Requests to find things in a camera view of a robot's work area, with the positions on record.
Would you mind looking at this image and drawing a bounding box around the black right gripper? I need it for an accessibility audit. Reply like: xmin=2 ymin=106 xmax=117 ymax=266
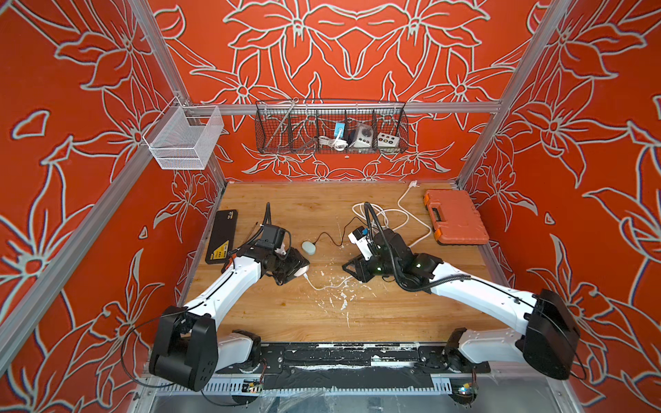
xmin=338 ymin=252 xmax=402 ymax=284

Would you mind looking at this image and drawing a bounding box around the white bluetooth headset case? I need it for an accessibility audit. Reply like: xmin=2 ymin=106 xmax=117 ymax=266
xmin=301 ymin=241 xmax=317 ymax=256

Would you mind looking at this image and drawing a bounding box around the thin white cable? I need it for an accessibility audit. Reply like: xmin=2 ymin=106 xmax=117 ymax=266
xmin=303 ymin=273 xmax=357 ymax=291

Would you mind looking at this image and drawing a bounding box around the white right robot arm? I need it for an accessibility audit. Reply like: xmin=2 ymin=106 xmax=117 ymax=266
xmin=343 ymin=226 xmax=580 ymax=380

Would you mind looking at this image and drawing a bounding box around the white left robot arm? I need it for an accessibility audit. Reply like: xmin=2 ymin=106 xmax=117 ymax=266
xmin=148 ymin=247 xmax=310 ymax=392

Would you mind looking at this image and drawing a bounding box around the black flat tool case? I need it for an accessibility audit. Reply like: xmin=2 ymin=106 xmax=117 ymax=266
xmin=205 ymin=209 xmax=239 ymax=264

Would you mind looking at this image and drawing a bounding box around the orange plastic tool case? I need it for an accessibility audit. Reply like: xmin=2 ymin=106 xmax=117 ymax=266
xmin=423 ymin=189 xmax=490 ymax=245

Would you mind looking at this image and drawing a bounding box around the white socket cube in basket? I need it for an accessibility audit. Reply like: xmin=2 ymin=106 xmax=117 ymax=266
xmin=376 ymin=133 xmax=400 ymax=151

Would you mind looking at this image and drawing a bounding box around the white power strip in basket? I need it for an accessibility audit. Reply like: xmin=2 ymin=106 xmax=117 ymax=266
xmin=350 ymin=124 xmax=374 ymax=149

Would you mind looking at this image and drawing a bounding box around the blue box in basket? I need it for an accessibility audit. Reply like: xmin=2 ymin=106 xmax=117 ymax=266
xmin=333 ymin=122 xmax=345 ymax=139

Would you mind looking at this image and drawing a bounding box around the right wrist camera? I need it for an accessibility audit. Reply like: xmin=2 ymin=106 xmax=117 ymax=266
xmin=349 ymin=225 xmax=374 ymax=262

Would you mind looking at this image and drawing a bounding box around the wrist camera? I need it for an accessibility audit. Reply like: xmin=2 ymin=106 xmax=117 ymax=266
xmin=255 ymin=224 xmax=286 ymax=256
xmin=349 ymin=225 xmax=374 ymax=262

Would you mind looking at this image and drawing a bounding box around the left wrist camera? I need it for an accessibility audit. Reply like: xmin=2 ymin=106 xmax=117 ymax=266
xmin=255 ymin=224 xmax=286 ymax=256

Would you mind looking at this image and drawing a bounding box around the orange handled screwdriver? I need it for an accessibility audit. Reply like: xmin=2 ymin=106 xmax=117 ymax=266
xmin=221 ymin=250 xmax=239 ymax=274

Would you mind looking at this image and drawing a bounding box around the white thick power cable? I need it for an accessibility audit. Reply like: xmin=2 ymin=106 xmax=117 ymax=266
xmin=352 ymin=180 xmax=435 ymax=249

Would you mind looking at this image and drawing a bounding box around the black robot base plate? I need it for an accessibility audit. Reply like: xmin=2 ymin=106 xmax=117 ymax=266
xmin=210 ymin=342 xmax=491 ymax=395

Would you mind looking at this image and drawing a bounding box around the black wire wall basket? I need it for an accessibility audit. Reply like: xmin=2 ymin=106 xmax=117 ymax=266
xmin=255 ymin=98 xmax=410 ymax=155

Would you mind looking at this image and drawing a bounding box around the clear plastic wall bin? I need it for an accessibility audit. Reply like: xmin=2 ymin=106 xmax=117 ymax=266
xmin=146 ymin=107 xmax=225 ymax=170

